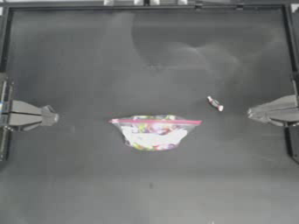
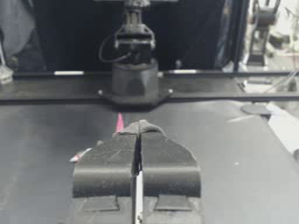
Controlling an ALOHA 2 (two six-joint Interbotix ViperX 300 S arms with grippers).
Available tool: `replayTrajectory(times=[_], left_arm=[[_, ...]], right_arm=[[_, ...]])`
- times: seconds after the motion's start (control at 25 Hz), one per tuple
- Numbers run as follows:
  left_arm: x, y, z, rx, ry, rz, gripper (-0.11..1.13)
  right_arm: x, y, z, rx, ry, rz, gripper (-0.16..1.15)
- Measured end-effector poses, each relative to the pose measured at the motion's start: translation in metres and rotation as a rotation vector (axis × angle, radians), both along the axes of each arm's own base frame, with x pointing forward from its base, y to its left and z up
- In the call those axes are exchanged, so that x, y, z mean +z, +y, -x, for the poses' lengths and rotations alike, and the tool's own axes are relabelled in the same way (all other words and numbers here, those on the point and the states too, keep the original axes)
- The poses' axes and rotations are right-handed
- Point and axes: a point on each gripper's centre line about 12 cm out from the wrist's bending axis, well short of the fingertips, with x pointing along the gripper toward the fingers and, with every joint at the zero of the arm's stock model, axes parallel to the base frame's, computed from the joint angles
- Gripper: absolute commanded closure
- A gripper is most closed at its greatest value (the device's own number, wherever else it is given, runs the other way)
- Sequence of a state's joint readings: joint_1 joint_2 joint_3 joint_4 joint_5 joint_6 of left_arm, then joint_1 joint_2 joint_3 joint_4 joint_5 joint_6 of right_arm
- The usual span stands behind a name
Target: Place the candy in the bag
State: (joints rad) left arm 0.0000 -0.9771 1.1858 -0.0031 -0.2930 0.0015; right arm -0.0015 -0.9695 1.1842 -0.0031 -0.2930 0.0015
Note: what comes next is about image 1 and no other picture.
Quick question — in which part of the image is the clear bag with pink zip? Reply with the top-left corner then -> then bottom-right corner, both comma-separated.
107,114 -> 203,152

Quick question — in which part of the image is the red white candy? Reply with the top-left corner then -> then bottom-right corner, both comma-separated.
207,95 -> 225,112

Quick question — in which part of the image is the black table frame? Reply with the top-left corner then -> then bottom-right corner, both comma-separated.
0,1 -> 299,99

